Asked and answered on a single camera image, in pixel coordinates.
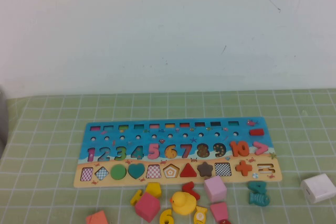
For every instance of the red minus bar piece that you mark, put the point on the red minus bar piece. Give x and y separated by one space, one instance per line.
256 132

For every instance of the blue number shape puzzle board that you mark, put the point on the blue number shape puzzle board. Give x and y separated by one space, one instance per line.
147 141

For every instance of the yellow pentagon piece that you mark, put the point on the yellow pentagon piece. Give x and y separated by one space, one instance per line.
153 189

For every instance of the green number three piece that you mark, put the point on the green number three piece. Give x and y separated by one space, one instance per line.
120 153

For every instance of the pink greater-than sign piece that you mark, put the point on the pink greater-than sign piece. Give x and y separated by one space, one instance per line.
262 148

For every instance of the orange square block piece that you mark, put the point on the orange square block piece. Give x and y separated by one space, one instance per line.
96 218

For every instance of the orange plus sign piece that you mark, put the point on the orange plus sign piece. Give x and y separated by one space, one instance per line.
243 168

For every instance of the red triangle piece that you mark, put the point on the red triangle piece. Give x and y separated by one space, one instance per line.
188 172

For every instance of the red fish piece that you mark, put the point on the red fish piece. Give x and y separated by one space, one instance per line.
224 222

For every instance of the yellow rubber duck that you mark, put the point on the yellow rubber duck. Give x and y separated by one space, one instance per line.
185 204

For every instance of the teal fish piece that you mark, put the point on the teal fish piece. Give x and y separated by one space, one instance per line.
259 199

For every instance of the red number piece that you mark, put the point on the red number piece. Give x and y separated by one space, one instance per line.
194 193

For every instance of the green circle piece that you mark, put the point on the green circle piece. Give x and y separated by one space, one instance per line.
118 172

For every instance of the teal number four piece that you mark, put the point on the teal number four piece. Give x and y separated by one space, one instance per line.
258 186

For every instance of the white usb charger plug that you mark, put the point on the white usb charger plug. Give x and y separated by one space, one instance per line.
318 187

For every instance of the light pink square block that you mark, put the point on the light pink square block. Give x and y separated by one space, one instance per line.
215 189

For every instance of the crimson diamond block piece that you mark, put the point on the crimson diamond block piece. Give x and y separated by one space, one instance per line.
147 207

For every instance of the pink trapezoid piece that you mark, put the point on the pink trapezoid piece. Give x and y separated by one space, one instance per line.
218 211

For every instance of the orange number ten piece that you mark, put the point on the orange number ten piece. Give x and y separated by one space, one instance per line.
237 149

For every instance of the brown star piece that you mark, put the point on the brown star piece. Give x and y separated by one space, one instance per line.
205 169

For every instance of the pink number five piece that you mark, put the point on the pink number five piece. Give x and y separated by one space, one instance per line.
153 151

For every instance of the yellow number six piece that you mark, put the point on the yellow number six piece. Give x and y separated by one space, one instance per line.
166 218

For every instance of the teal heart piece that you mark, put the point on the teal heart piece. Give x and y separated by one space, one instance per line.
136 170

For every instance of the yellow fish piece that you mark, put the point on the yellow fish piece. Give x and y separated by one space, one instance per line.
200 215

